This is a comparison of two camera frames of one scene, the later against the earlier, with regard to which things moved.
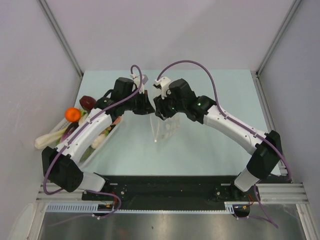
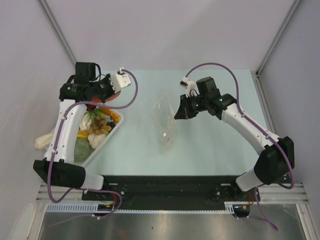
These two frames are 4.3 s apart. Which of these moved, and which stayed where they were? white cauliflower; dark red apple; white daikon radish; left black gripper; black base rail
Moved: left black gripper; dark red apple
Stayed: black base rail; white daikon radish; white cauliflower
